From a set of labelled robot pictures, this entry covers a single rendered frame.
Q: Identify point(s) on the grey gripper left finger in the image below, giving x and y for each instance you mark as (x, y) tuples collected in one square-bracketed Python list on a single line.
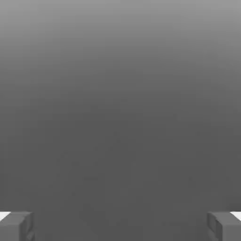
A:
[(14, 226)]

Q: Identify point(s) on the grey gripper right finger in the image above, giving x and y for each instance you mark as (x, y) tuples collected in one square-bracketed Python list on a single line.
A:
[(226, 226)]

